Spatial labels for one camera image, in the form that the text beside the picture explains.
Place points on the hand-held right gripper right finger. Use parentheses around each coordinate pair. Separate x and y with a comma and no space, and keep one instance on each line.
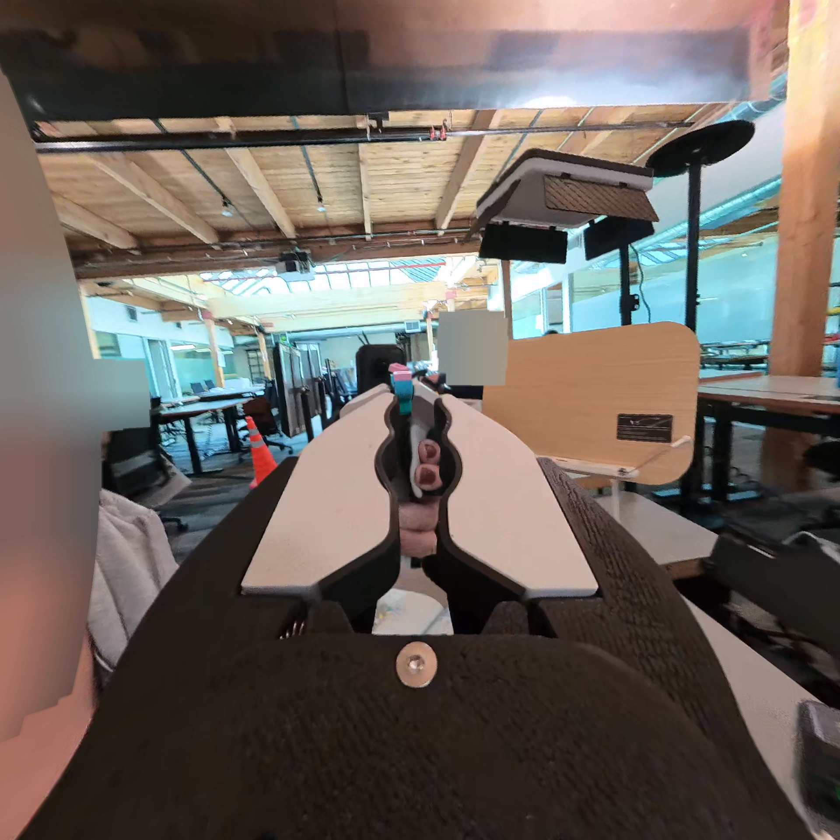
(518,505)

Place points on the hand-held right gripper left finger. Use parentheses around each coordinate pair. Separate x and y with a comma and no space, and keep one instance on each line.
(328,505)

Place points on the teal brick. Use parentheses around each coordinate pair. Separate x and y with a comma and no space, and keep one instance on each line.
(403,397)

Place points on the person's left hand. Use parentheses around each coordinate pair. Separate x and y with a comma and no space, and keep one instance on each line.
(420,525)

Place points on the black rounded object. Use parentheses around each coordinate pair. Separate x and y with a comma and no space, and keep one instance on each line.
(377,367)

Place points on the orange traffic cone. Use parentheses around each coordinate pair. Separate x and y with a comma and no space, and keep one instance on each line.
(260,453)

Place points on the dark red office chair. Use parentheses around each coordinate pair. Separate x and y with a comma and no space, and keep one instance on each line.
(269,420)

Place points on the black cabinet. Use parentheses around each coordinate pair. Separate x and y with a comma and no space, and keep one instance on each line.
(295,387)

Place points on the white table wooden edge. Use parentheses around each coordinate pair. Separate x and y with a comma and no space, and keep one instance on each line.
(656,525)

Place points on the dark table black legs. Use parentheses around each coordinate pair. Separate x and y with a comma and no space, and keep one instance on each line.
(203,405)

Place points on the black office chair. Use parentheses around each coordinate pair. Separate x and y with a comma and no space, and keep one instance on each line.
(134,463)

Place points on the grey hooded sweater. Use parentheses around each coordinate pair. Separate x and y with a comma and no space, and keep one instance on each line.
(128,564)

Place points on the ceiling projector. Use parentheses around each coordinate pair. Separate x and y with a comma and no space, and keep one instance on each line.
(295,264)

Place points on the studio light panel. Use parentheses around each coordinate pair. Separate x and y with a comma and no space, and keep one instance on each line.
(525,197)

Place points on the wooden top table black legs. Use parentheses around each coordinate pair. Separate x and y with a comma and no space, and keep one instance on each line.
(768,387)

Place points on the wooden pillar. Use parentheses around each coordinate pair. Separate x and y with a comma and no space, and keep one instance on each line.
(807,229)

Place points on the black round disc stand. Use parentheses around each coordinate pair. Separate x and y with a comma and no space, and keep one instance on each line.
(702,148)

